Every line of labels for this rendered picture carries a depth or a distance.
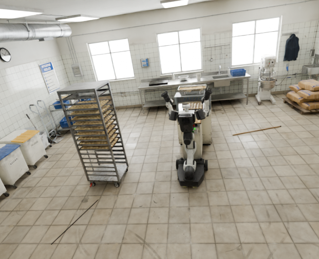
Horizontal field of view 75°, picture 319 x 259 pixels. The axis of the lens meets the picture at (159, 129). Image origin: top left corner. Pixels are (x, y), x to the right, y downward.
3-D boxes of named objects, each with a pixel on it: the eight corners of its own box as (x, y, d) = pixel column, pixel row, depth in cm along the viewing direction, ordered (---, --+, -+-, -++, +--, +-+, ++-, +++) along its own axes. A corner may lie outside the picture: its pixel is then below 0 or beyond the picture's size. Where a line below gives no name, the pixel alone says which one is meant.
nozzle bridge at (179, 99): (177, 107, 468) (176, 92, 454) (210, 105, 450) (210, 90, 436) (175, 112, 440) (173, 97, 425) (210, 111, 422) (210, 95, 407)
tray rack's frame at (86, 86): (129, 169, 417) (109, 79, 341) (120, 186, 373) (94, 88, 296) (100, 168, 433) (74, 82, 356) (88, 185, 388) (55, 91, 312)
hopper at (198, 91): (180, 92, 450) (179, 86, 444) (206, 90, 436) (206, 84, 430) (177, 96, 425) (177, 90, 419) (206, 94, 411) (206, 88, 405)
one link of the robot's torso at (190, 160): (195, 167, 354) (195, 140, 370) (183, 167, 359) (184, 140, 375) (196, 169, 368) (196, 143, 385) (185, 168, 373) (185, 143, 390)
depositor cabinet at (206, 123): (185, 123, 587) (182, 94, 551) (211, 122, 569) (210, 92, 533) (179, 147, 476) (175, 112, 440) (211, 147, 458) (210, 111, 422)
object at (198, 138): (187, 146, 472) (184, 109, 434) (203, 147, 463) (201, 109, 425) (184, 165, 411) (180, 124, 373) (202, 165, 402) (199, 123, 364)
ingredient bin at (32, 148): (36, 170, 466) (22, 140, 434) (12, 170, 478) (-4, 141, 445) (51, 156, 514) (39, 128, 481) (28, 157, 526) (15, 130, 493)
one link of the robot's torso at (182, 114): (198, 134, 322) (196, 113, 307) (175, 135, 331) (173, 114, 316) (199, 126, 348) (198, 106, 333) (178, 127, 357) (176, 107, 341)
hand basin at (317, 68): (327, 88, 585) (336, 46, 539) (312, 89, 591) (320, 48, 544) (307, 79, 674) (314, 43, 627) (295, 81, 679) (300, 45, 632)
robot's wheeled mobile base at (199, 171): (205, 189, 341) (204, 172, 327) (173, 187, 354) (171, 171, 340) (206, 166, 396) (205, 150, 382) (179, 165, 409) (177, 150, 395)
